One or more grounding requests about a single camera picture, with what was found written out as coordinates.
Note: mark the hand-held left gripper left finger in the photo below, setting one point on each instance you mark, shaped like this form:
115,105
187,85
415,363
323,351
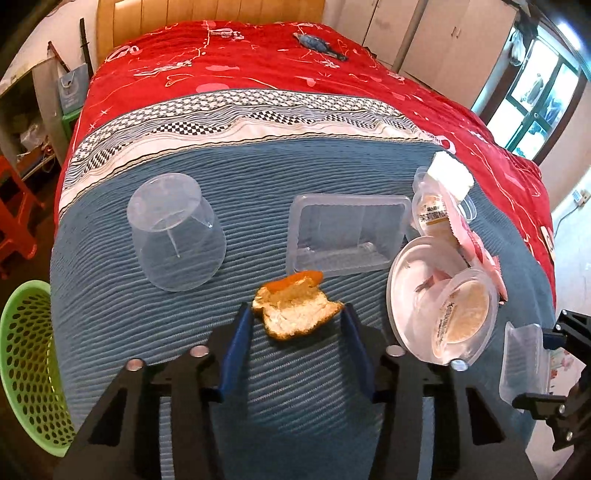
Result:
235,350

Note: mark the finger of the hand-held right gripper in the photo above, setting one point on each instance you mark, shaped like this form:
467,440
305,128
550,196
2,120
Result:
538,404
561,332

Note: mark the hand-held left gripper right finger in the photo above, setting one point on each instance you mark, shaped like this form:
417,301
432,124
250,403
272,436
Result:
358,350

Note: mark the small clear plastic box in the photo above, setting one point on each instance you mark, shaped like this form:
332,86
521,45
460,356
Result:
524,364

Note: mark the orange peel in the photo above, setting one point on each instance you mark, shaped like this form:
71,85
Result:
295,309

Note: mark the clear rectangular plastic tray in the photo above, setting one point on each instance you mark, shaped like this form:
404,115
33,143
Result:
341,230

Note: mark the clear cup with white label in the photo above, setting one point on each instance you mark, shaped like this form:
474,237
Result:
434,217

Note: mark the white plastic packet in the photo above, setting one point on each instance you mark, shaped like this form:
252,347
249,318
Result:
450,173

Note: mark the green plastic waste basket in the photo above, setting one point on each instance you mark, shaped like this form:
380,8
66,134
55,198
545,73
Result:
27,369

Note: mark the round clear labelled container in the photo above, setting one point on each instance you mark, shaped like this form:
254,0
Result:
466,309

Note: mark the blue ribbed blanket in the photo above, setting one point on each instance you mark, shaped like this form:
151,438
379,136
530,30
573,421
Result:
138,323

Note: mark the clear plastic cup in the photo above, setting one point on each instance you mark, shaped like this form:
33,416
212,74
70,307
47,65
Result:
175,230

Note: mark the window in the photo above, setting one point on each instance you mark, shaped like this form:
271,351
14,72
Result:
535,92

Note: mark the red plastic stool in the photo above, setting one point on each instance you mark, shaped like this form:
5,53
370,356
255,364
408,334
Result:
18,203

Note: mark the green plastic stool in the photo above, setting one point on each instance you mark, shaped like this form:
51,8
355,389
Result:
69,122

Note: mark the red patterned blanket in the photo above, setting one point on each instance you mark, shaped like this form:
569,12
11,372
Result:
258,60

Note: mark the light blue paper bag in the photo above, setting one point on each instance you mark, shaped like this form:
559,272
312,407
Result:
74,90

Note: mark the small blue cloth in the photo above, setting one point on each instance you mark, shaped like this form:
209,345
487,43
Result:
316,42

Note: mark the cream wardrobe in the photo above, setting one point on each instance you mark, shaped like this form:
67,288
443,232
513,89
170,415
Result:
438,46

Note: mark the white desk with shelves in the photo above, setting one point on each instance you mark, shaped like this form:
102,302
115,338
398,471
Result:
46,92

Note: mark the black long stick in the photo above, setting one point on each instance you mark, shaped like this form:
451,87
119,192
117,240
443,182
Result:
85,46

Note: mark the wooden headboard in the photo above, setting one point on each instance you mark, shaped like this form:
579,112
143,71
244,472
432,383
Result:
138,18

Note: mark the white wall outlet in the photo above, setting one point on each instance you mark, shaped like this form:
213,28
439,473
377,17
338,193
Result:
581,197

